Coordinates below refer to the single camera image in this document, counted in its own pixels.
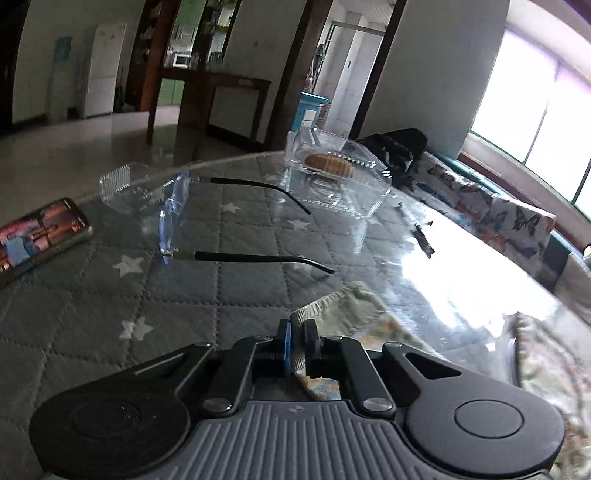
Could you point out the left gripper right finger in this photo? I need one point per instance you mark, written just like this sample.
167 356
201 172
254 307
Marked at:
346 361

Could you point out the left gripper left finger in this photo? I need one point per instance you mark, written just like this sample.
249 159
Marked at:
229 375

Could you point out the patterned children's shirt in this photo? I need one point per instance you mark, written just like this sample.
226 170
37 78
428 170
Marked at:
545 364

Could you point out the black marker pen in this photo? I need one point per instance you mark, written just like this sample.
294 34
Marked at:
423 241

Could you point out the eyeglasses with black temples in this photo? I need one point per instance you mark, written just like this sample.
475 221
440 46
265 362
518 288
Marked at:
191 218

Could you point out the clear plastic food container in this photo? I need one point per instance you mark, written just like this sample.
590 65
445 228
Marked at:
359 196

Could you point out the bread in container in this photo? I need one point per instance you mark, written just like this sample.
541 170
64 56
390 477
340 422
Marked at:
331 164

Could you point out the left butterfly pillow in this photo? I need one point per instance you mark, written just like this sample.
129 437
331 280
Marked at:
460 199

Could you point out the butterfly pillow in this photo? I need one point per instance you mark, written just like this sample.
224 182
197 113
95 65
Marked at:
517 230
460 199

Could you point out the black bag on sofa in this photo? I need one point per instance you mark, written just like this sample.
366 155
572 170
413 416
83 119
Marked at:
400 150

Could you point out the right butterfly pillow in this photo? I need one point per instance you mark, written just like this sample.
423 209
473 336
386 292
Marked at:
517 230

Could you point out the smartphone with lit screen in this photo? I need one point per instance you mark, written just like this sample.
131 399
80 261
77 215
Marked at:
38 236

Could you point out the blue white cabinet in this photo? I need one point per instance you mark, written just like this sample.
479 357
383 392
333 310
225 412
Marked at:
308 109

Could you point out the dark wooden side table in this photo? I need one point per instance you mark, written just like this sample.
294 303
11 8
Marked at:
200 89

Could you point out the white refrigerator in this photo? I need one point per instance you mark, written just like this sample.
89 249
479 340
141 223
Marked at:
103 70

